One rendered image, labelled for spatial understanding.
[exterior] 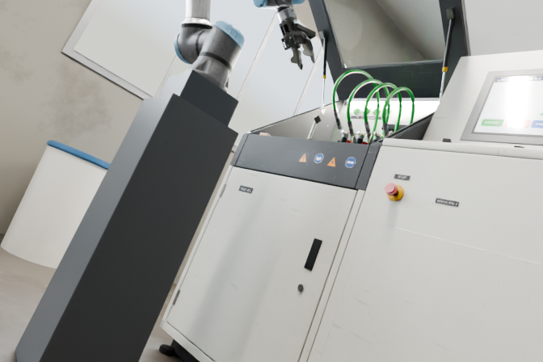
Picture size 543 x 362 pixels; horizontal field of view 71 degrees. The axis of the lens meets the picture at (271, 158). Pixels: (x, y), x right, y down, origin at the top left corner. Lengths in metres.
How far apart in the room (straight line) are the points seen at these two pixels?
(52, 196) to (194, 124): 1.37
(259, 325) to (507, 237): 0.77
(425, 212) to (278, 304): 0.54
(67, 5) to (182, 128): 2.02
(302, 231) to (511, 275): 0.61
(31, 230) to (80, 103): 0.94
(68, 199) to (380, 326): 1.75
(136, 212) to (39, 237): 1.35
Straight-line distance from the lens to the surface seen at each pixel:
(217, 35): 1.28
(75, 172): 2.32
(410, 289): 1.10
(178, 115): 1.09
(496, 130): 1.49
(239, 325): 1.40
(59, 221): 2.35
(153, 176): 1.07
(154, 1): 3.16
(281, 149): 1.52
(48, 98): 2.86
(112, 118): 2.93
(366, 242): 1.17
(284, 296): 1.30
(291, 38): 1.68
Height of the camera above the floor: 0.50
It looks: 13 degrees up
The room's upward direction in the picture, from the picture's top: 22 degrees clockwise
